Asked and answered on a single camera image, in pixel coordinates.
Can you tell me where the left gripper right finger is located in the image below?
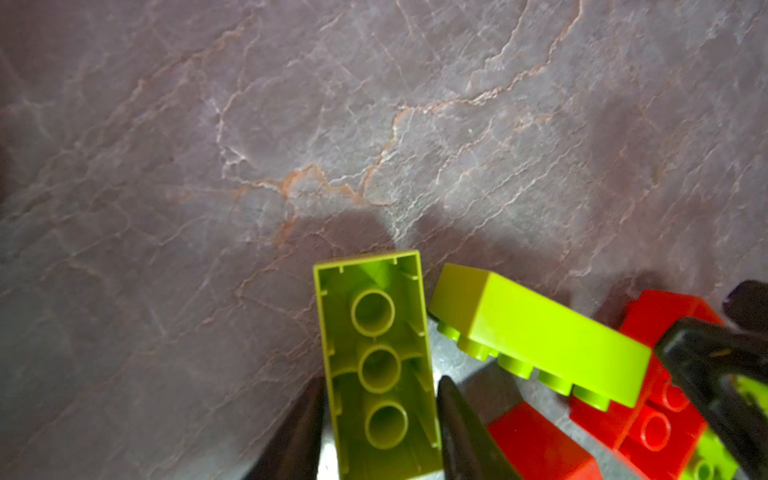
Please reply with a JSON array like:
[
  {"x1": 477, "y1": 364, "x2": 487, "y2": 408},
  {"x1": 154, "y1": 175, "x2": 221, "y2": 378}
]
[{"x1": 436, "y1": 375, "x2": 521, "y2": 480}]

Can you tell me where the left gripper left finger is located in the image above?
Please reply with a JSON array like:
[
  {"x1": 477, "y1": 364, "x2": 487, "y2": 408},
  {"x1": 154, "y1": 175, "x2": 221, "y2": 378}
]
[{"x1": 244, "y1": 377, "x2": 326, "y2": 480}]

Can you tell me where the red long brick right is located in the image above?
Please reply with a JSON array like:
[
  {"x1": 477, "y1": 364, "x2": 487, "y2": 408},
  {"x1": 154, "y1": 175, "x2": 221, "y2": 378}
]
[{"x1": 569, "y1": 290, "x2": 723, "y2": 479}]

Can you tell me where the green brick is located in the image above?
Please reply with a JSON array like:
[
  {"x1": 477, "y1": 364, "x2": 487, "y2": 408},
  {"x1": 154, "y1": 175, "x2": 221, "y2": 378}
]
[
  {"x1": 428, "y1": 263, "x2": 651, "y2": 412},
  {"x1": 680, "y1": 376, "x2": 767, "y2": 480},
  {"x1": 313, "y1": 250, "x2": 443, "y2": 479}
]

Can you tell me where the red small brick right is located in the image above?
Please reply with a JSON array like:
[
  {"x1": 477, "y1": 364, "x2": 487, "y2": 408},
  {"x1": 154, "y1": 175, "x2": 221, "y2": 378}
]
[{"x1": 487, "y1": 401, "x2": 602, "y2": 480}]

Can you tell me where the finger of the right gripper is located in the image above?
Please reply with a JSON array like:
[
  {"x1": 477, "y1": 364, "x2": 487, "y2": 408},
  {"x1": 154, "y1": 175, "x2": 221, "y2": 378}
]
[{"x1": 654, "y1": 280, "x2": 767, "y2": 479}]

